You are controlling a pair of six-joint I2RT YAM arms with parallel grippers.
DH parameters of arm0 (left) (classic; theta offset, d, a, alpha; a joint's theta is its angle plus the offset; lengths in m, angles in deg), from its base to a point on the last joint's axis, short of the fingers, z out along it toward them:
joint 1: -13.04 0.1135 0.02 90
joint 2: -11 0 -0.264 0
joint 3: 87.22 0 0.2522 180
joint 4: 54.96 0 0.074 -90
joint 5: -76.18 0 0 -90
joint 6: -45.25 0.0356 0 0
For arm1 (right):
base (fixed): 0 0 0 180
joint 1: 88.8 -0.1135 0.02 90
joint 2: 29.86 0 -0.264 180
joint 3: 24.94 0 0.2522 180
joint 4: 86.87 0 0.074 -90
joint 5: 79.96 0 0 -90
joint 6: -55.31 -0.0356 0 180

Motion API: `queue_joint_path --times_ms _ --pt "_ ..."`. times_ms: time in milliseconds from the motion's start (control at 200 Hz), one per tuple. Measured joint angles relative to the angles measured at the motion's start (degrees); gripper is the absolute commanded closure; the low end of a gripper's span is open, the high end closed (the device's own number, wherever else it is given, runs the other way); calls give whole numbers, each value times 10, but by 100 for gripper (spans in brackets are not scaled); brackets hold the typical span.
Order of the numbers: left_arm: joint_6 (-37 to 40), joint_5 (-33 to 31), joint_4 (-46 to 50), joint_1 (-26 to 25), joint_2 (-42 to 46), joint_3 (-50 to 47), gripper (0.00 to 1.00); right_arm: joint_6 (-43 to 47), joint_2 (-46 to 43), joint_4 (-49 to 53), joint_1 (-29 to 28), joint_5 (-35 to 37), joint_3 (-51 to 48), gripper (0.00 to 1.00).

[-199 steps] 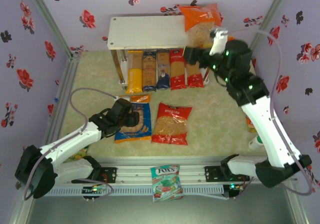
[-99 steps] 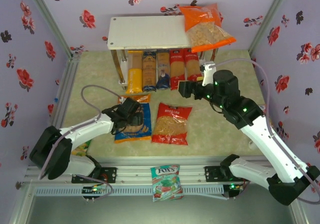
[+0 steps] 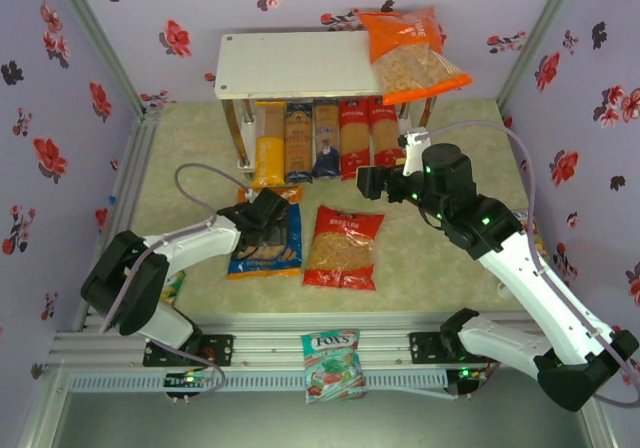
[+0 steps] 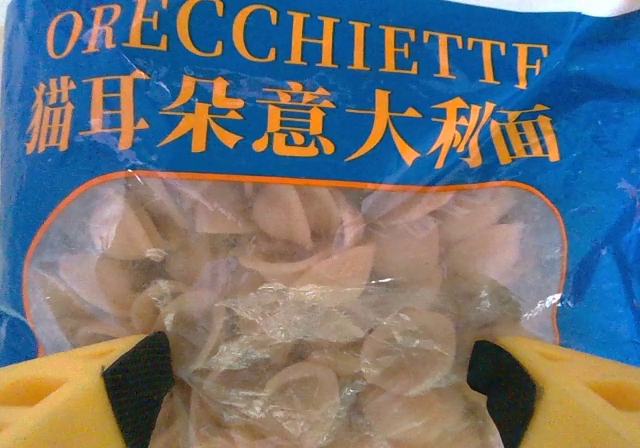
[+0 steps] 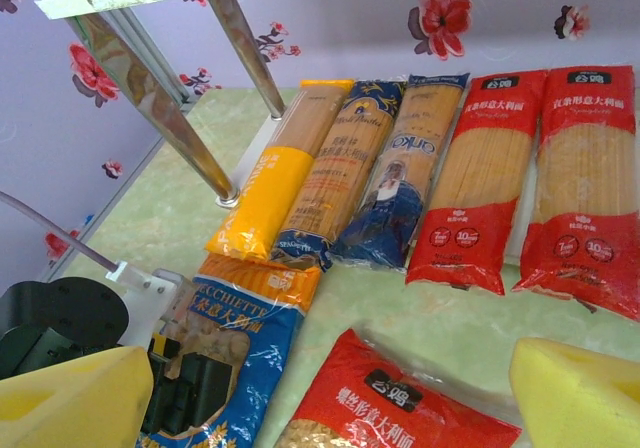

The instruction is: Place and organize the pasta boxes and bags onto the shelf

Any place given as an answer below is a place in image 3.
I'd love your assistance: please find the blue penne bag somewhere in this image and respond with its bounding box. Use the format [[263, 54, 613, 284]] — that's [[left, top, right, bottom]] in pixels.
[[226, 184, 305, 282]]

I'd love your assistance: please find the red spaghetti bag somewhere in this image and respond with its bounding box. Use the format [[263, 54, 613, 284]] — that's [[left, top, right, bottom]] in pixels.
[[368, 96, 407, 169], [338, 98, 374, 182]]

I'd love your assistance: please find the yellow spaghetti bag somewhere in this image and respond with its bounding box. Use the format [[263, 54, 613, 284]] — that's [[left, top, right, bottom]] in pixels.
[[249, 100, 287, 190]]

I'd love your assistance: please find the blue spaghetti bag with portrait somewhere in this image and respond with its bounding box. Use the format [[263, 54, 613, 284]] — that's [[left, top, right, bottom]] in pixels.
[[311, 98, 342, 180]]

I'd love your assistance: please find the orange macaroni bag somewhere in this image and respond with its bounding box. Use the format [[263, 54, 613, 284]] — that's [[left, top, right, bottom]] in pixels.
[[355, 6, 474, 107]]

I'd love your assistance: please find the white two-tier shelf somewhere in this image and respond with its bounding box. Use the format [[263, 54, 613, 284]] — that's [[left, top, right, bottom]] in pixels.
[[213, 31, 440, 182]]

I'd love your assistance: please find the large red macaroni bag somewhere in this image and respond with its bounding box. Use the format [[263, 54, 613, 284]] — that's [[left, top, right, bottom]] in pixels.
[[302, 204, 386, 293]]

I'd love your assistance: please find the green yellow candy bag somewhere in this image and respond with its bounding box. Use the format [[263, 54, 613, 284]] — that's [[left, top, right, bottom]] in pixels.
[[158, 269, 188, 308]]

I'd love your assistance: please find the green marbled table mat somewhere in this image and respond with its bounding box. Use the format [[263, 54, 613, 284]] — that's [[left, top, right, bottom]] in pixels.
[[82, 98, 569, 319]]

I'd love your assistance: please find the Fox's fruits candy bag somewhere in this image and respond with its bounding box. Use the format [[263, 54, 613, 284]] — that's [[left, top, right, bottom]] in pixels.
[[512, 209, 551, 269]]

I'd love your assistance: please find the green Fox's candy bag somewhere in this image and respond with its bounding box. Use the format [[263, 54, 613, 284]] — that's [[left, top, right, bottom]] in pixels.
[[301, 328, 369, 405]]

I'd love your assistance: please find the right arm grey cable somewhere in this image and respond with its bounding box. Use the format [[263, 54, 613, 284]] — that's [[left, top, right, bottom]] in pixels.
[[424, 120, 640, 409]]

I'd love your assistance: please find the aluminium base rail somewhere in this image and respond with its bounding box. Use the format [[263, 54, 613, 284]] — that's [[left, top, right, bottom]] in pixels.
[[49, 312, 551, 375]]

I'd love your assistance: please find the aluminium side rail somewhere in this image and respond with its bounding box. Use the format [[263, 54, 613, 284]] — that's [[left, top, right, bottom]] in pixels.
[[82, 107, 164, 319]]

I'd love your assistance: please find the white slotted cable tray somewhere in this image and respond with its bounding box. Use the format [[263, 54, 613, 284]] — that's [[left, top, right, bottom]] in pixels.
[[69, 371, 450, 395]]

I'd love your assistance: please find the aluminium frame post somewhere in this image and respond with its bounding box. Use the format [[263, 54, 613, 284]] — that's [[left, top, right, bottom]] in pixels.
[[47, 0, 151, 119], [496, 0, 586, 114]]

